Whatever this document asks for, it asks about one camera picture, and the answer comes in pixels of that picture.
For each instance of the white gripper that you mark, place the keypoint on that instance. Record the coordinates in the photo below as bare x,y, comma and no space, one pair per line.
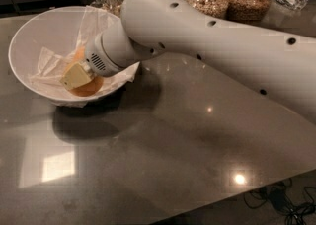
96,57

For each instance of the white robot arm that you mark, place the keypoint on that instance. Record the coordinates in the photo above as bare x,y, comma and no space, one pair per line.
281,64

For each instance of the white bowl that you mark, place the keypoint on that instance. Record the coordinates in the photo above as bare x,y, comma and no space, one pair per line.
55,29

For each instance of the front orange fruit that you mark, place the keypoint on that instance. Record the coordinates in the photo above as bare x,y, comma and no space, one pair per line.
89,89

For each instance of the orange fruit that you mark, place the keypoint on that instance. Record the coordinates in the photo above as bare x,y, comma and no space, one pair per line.
79,54
89,89

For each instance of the rear orange fruit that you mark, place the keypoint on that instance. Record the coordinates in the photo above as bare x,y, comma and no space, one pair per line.
79,54

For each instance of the white paper liner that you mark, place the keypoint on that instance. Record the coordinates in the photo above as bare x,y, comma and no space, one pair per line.
51,65

